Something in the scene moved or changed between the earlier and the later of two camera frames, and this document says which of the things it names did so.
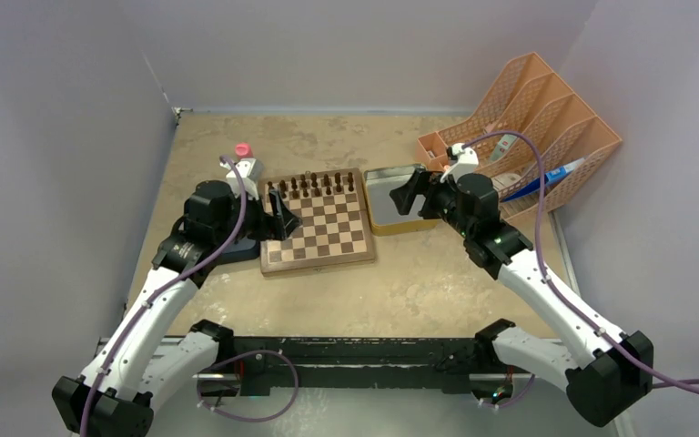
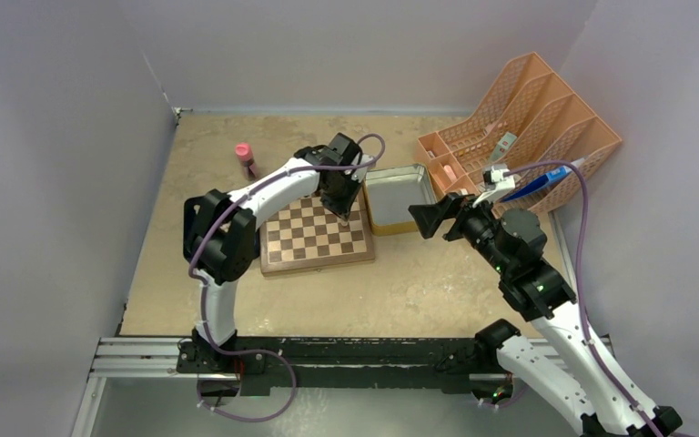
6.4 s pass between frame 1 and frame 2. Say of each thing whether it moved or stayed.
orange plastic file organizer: stayed
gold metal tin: stayed
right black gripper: moved
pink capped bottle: stayed
